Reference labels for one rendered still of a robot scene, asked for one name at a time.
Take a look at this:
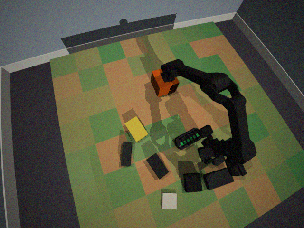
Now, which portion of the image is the yellow rectangular block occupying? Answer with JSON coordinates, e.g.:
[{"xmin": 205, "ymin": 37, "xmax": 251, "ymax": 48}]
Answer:
[{"xmin": 125, "ymin": 117, "xmax": 148, "ymax": 142}]

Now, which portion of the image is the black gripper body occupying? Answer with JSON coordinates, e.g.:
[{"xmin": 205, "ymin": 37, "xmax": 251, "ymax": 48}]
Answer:
[{"xmin": 198, "ymin": 125, "xmax": 225, "ymax": 166}]

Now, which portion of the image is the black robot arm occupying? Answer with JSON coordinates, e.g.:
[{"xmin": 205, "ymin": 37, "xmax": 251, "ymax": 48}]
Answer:
[{"xmin": 161, "ymin": 59, "xmax": 257, "ymax": 176}]

